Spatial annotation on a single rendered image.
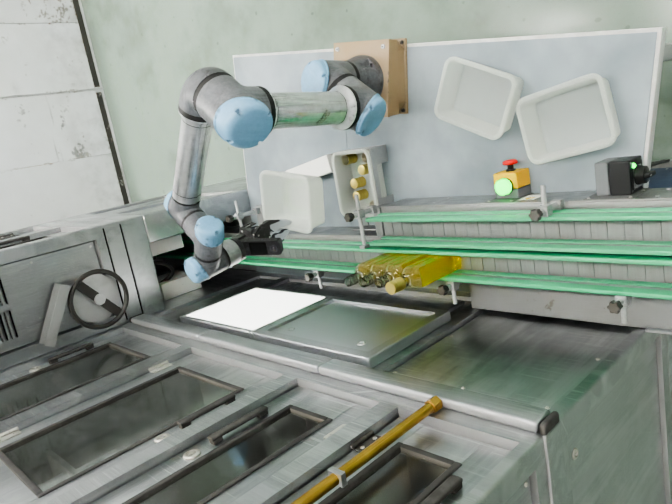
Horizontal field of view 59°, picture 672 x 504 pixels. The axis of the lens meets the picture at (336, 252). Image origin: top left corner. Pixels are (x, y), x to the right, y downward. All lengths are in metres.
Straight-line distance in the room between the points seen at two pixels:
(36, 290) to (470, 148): 1.48
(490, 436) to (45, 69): 4.61
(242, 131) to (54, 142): 3.90
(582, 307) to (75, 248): 1.64
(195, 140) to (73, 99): 3.79
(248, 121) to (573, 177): 0.84
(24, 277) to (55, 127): 3.07
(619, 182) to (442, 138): 0.56
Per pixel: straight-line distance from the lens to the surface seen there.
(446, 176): 1.83
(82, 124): 5.24
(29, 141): 5.09
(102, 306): 2.23
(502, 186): 1.62
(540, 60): 1.65
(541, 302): 1.63
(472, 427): 1.15
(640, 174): 1.51
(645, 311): 1.53
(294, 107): 1.43
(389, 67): 1.81
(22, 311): 2.21
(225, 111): 1.31
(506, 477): 1.04
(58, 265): 2.23
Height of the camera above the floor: 2.23
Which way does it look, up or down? 41 degrees down
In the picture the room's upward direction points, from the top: 111 degrees counter-clockwise
